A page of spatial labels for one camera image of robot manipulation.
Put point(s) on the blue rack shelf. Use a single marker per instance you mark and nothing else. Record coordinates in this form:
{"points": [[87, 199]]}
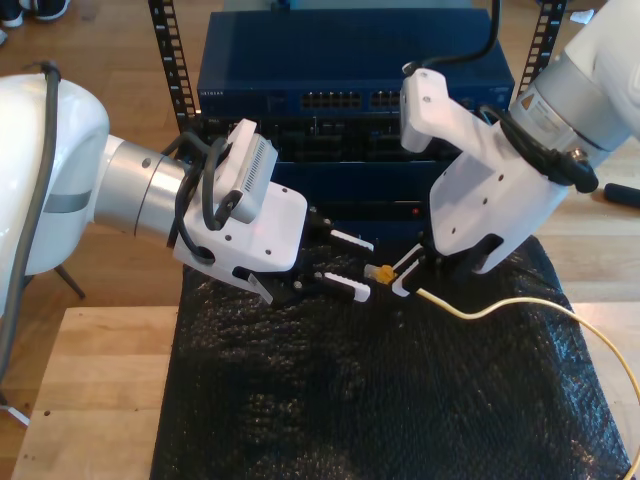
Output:
{"points": [[350, 180]]}

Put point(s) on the pale shoe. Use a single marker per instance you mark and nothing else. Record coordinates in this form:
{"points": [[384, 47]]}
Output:
{"points": [[2, 36]]}

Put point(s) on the black stool frame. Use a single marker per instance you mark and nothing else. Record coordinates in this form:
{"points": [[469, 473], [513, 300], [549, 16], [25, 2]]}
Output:
{"points": [[70, 282]]}

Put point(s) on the black Dell server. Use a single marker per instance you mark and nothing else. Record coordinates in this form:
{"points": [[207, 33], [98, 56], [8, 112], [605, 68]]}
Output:
{"points": [[340, 140]]}

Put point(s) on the black rack frame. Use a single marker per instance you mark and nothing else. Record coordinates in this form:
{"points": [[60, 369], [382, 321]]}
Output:
{"points": [[172, 75]]}

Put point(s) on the dark blue shoe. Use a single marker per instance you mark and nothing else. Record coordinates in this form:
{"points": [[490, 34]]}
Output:
{"points": [[52, 10]]}

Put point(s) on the black foam cylinder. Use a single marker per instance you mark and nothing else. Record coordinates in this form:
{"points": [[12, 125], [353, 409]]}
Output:
{"points": [[622, 196]]}

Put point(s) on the white crumpled paper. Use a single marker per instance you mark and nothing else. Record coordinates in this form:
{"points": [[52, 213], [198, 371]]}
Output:
{"points": [[579, 17]]}

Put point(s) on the white metal foot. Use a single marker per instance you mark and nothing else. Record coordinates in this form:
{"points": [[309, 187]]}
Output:
{"points": [[15, 414]]}

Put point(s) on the blue base plate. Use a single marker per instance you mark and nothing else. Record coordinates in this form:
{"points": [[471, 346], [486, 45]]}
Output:
{"points": [[390, 230]]}

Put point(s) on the black bubble wrap mat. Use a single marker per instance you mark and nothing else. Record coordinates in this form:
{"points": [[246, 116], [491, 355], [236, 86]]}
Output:
{"points": [[350, 400]]}

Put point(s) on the blue Netgear network switch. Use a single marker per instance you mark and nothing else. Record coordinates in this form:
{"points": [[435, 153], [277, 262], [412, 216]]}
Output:
{"points": [[325, 50]]}

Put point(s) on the black panel with red light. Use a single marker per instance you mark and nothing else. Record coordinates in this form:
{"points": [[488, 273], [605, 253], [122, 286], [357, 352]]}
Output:
{"points": [[375, 210]]}

